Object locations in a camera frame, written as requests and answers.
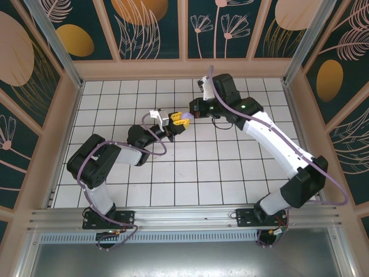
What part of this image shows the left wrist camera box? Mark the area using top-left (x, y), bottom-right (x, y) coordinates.
top-left (149, 108), bottom-right (171, 128)

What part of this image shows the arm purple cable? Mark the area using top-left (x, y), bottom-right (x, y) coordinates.
top-left (208, 65), bottom-right (349, 248)
top-left (77, 113), bottom-right (168, 251)

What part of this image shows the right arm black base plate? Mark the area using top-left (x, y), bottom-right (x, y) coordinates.
top-left (235, 208), bottom-right (289, 229)

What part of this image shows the slotted grey cable duct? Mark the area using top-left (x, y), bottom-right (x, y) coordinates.
top-left (39, 230), bottom-right (260, 245)

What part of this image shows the aluminium table edge rail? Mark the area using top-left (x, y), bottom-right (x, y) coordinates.
top-left (43, 82), bottom-right (84, 209)
top-left (281, 80), bottom-right (328, 204)

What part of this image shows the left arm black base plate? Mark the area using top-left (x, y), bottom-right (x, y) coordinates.
top-left (82, 210), bottom-right (136, 230)

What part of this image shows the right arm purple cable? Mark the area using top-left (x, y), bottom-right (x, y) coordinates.
top-left (208, 65), bottom-right (349, 248)

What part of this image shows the grey metal sheet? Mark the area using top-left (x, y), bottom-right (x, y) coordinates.
top-left (17, 227), bottom-right (357, 277)

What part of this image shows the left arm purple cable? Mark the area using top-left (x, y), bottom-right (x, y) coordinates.
top-left (77, 113), bottom-right (168, 251)

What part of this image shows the aluminium corner post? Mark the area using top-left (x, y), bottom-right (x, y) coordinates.
top-left (24, 0), bottom-right (85, 89)
top-left (283, 0), bottom-right (344, 85)

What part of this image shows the aluminium mounting rail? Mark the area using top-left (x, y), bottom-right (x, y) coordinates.
top-left (27, 204), bottom-right (344, 234)

